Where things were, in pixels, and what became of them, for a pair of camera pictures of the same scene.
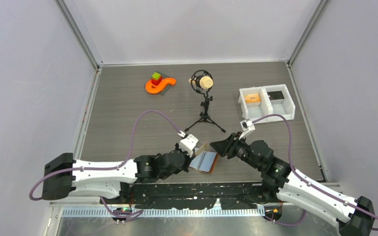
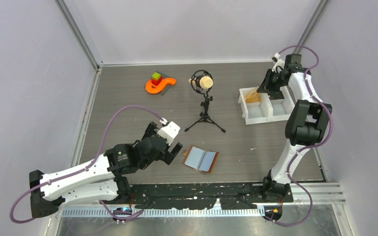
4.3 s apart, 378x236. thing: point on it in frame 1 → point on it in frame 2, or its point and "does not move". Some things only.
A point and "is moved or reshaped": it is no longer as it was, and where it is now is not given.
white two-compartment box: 257,102 does not move
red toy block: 156,82 does not move
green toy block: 156,76 does not move
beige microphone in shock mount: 202,81 does not move
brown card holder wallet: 199,150 is moved or reshaped
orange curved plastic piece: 163,84 does not move
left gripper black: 188,159 → 171,155
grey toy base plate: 166,87 does not move
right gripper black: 221,147 → 266,86
